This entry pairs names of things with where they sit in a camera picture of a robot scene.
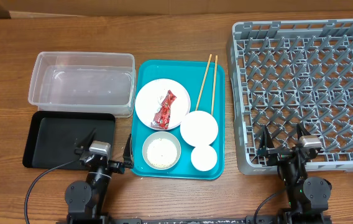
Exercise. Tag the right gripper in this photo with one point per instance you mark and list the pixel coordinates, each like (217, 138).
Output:
(279, 154)

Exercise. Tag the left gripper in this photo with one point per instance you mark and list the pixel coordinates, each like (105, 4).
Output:
(120, 167)

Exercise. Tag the grey metal bowl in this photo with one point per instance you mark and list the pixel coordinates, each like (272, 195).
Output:
(157, 135)

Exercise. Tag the white rice pile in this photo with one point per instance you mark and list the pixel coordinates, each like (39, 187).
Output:
(162, 153)

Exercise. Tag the red snack wrapper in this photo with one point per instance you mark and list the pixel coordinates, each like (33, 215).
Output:
(162, 117)

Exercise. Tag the white round plate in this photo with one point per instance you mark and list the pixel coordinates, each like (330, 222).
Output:
(151, 95)

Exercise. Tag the white cup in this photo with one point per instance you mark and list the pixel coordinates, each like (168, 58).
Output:
(204, 158)

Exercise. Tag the white shallow bowl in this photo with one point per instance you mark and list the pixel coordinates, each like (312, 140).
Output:
(199, 128)

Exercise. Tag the wooden chopstick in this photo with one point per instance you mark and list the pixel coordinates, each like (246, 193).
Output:
(203, 82)
(214, 84)

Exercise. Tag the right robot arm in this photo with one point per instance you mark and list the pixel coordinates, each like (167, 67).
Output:
(307, 196)

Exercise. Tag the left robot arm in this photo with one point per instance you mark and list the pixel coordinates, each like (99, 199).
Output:
(85, 199)

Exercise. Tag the grey dishwasher rack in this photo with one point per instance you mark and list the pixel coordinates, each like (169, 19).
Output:
(288, 72)

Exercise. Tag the black plastic tray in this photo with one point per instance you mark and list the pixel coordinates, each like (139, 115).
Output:
(54, 135)

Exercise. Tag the clear plastic bin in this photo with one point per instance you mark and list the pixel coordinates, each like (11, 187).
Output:
(88, 82)

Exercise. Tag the teal plastic serving tray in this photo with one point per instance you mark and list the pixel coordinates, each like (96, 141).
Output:
(189, 74)

